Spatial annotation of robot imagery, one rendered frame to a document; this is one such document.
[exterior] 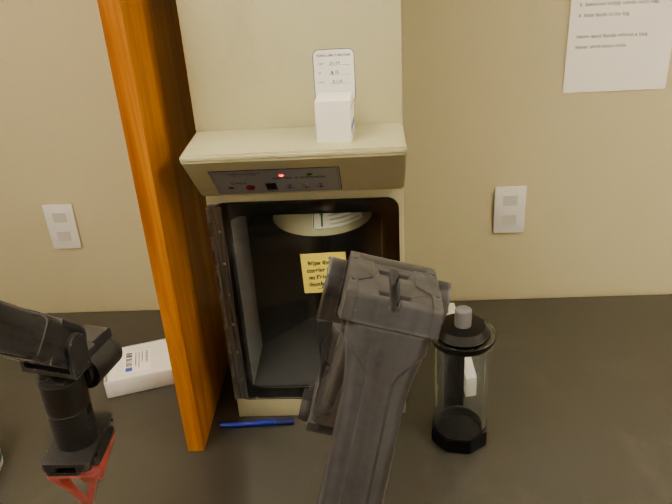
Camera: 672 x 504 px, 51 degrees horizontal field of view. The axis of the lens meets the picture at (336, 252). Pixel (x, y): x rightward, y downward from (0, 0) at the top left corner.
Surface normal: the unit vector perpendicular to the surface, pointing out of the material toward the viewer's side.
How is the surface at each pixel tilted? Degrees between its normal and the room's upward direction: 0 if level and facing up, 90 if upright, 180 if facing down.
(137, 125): 90
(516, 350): 0
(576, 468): 0
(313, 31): 90
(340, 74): 90
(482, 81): 90
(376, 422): 60
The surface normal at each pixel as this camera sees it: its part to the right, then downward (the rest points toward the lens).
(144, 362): -0.06, -0.89
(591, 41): -0.04, 0.47
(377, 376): 0.03, -0.05
